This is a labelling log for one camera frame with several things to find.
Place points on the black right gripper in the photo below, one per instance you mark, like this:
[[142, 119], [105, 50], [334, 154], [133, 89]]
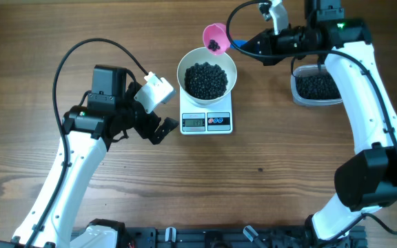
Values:
[[267, 47]]

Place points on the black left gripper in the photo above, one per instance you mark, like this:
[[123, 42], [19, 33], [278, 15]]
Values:
[[146, 131]]

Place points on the white digital kitchen scale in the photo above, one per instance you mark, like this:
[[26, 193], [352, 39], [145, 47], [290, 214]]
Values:
[[196, 119]]

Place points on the pink scoop blue handle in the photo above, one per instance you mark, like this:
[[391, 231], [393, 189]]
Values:
[[217, 31]]

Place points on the black beans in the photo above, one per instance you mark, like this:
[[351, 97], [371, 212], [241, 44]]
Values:
[[213, 45], [317, 87], [205, 81]]

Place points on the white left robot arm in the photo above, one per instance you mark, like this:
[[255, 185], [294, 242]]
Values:
[[115, 104]]

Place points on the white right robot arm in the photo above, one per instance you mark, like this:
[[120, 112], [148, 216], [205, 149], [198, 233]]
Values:
[[368, 181]]

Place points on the black beans in bowl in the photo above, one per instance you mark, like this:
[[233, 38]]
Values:
[[205, 81]]

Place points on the white bowl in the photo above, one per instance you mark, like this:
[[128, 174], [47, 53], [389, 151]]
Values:
[[202, 55]]

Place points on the clear plastic bean container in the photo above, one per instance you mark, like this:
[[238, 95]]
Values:
[[309, 70]]

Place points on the black beans in container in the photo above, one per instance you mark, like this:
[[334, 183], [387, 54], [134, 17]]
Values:
[[317, 87]]

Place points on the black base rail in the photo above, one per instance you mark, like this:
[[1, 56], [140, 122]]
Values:
[[285, 236]]

